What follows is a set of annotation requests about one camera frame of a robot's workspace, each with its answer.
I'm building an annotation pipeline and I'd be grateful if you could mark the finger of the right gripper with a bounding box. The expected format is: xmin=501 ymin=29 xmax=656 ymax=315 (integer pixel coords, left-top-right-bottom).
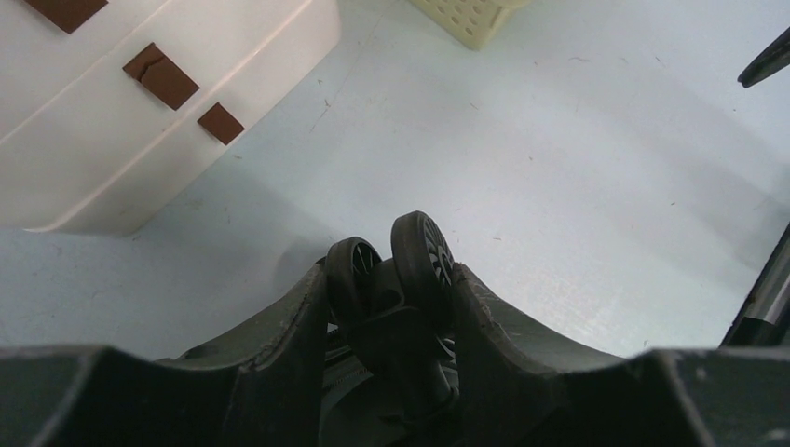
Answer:
xmin=737 ymin=28 xmax=790 ymax=88

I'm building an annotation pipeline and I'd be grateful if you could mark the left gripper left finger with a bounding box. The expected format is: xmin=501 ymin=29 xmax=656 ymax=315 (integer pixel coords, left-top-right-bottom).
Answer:
xmin=1 ymin=264 xmax=328 ymax=446

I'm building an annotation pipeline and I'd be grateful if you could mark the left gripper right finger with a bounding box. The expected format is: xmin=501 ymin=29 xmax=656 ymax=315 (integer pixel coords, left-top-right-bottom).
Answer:
xmin=451 ymin=264 xmax=789 ymax=446

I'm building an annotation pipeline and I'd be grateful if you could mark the white stacked drawer unit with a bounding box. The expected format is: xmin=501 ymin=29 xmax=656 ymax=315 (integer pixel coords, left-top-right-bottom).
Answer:
xmin=1 ymin=1 xmax=341 ymax=235

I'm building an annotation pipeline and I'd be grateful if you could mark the pale yellow perforated basket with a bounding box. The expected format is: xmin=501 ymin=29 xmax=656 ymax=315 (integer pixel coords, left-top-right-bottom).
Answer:
xmin=410 ymin=0 xmax=531 ymax=50

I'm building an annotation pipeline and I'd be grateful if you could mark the black ribbed hard-shell suitcase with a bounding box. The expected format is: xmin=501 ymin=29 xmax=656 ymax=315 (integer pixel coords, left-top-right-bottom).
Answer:
xmin=184 ymin=210 xmax=470 ymax=447

